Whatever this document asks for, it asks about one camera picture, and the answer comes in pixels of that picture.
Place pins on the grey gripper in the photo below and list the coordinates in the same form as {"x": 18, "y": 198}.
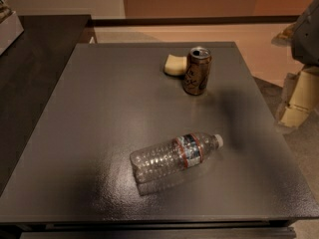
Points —
{"x": 307, "y": 39}

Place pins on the clear plastic water bottle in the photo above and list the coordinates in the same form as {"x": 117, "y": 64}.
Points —
{"x": 180, "y": 153}

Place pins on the brown soda can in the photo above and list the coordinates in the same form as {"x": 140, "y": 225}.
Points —
{"x": 198, "y": 63}

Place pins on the yellow sponge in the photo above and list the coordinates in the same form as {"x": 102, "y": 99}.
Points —
{"x": 175, "y": 65}

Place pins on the white box with items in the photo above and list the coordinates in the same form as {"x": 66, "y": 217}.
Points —
{"x": 10, "y": 26}

